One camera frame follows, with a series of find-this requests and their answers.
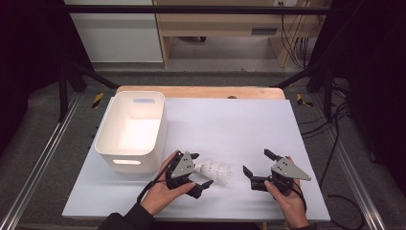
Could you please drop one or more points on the person's right hand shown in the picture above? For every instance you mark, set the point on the person's right hand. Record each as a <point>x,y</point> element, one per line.
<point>292,207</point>

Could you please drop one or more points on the white cabinet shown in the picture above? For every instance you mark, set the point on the white cabinet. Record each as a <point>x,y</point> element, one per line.
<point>118,38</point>

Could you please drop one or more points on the metal floor rail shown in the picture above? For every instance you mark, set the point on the metal floor rail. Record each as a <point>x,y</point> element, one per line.
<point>351,172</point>
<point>38,166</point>

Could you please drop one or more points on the dark curtain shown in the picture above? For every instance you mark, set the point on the dark curtain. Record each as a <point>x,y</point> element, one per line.
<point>376,80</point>
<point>28,64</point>

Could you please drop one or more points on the black metal stand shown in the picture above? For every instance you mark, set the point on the black metal stand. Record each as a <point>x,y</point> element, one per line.
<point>327,92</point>
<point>63,92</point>

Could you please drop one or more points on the light wooden desk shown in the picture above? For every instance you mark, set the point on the light wooden desk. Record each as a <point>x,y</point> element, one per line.
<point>220,25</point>

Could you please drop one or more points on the wooden table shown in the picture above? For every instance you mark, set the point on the wooden table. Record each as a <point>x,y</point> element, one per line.
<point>198,92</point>

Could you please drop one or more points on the person's dark clothing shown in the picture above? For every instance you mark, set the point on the person's dark clothing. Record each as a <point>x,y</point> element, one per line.
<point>207,226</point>

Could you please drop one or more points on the black horizontal frame bar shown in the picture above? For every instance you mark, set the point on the black horizontal frame bar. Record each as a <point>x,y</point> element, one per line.
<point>191,9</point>

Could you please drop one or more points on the white plastic storage bin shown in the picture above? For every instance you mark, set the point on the white plastic storage bin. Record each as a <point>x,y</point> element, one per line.
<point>134,137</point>

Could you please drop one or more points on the person's left hand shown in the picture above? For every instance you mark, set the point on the person's left hand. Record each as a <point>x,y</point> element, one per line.
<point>159,195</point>

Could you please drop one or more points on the yellow black tape strip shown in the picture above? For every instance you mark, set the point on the yellow black tape strip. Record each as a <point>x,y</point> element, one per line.
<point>300,100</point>
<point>98,100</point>

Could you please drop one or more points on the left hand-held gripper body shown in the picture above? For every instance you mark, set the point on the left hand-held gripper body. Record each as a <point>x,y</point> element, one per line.
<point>182,167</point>

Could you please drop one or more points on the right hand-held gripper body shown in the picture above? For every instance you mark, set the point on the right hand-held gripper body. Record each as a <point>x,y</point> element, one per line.
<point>287,169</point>

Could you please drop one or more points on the white table board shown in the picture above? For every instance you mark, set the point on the white table board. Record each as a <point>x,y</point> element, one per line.
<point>239,121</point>

